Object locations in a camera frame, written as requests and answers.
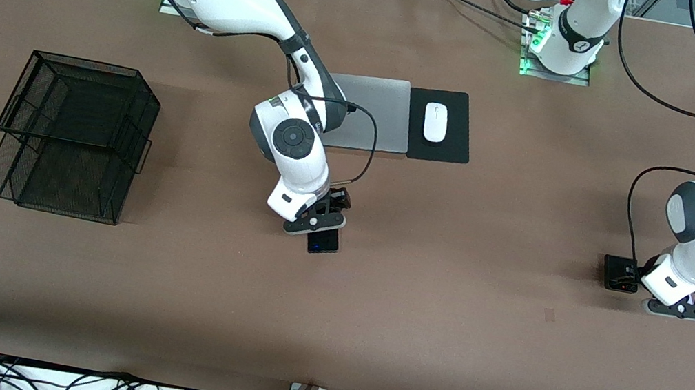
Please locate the white computer mouse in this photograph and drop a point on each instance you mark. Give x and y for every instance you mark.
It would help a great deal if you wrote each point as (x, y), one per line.
(434, 125)

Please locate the long black smartphone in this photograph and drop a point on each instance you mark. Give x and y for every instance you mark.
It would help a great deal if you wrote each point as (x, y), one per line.
(324, 246)

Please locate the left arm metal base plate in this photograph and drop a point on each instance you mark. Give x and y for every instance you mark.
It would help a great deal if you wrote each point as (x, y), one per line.
(575, 80)

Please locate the black mouse pad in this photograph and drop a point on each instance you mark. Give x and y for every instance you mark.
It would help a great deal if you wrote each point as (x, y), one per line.
(452, 149)

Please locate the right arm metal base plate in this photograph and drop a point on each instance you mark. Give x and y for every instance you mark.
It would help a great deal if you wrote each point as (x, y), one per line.
(168, 8)

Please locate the square black flip phone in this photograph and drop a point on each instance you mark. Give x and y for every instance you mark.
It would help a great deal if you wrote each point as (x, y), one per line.
(610, 264)

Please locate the silver closed laptop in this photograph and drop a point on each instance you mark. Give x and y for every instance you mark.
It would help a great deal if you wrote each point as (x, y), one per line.
(382, 110)

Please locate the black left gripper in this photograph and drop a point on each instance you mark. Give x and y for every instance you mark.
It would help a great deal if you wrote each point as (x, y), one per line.
(629, 274)

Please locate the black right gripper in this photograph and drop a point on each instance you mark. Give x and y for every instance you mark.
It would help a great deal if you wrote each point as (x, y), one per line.
(338, 199)

